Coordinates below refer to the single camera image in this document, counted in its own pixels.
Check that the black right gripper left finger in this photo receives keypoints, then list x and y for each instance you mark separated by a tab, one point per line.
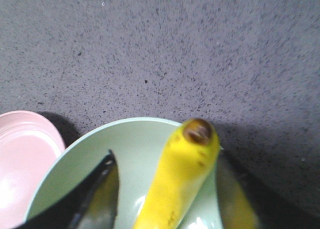
92	204

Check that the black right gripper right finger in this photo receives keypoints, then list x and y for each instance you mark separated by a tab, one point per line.
247	203

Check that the yellow banana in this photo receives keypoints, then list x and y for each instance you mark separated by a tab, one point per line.
186	161

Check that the green ribbed bowl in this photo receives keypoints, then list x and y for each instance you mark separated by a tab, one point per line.
137	144

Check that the pink plate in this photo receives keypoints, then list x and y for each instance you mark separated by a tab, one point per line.
29	146

